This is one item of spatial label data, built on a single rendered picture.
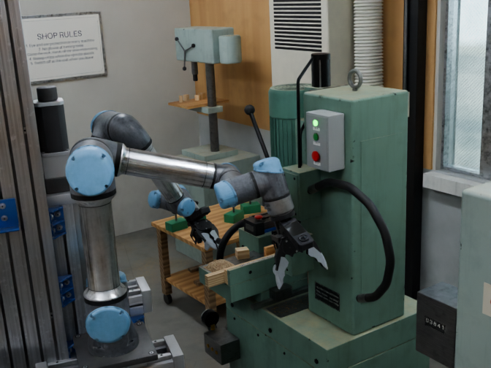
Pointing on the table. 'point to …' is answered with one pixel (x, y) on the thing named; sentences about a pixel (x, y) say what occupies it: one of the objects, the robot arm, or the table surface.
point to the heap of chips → (218, 265)
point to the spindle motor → (284, 120)
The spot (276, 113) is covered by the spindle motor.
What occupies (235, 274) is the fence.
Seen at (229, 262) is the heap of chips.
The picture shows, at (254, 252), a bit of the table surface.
